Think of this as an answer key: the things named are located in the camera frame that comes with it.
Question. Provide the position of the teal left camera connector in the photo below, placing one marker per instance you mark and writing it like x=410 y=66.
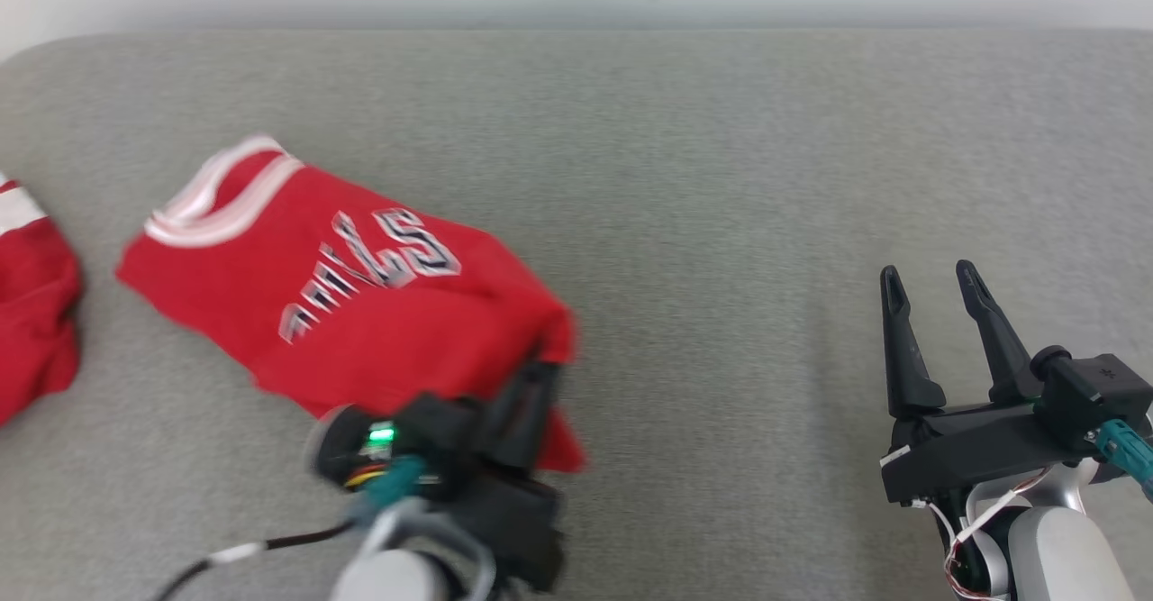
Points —
x=392 y=484

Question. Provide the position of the red jersey with lettering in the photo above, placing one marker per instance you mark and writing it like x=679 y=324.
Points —
x=360 y=331

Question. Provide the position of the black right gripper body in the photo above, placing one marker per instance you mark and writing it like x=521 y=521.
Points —
x=973 y=452

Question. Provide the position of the teal camera connector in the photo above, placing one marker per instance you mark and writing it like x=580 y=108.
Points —
x=1126 y=448
x=392 y=484

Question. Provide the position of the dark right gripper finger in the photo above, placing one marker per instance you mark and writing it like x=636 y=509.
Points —
x=905 y=358
x=1000 y=349

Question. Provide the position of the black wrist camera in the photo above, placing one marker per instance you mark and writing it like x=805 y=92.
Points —
x=351 y=443
x=1094 y=385

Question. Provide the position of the red shorts with white stripe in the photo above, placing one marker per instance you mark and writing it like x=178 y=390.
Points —
x=31 y=313

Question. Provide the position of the teal right camera connector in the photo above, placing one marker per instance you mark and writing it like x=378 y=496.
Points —
x=1126 y=448

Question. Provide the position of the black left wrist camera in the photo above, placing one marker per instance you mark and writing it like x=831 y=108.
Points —
x=351 y=443

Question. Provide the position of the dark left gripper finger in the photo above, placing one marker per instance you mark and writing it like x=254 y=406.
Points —
x=543 y=412
x=504 y=421

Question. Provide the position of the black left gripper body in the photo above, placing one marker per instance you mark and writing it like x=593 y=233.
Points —
x=513 y=515

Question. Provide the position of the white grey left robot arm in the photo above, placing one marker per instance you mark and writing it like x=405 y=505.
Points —
x=396 y=578

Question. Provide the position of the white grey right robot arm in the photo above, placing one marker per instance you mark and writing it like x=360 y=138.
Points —
x=1063 y=556

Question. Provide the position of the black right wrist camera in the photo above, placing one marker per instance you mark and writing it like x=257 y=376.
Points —
x=1094 y=385

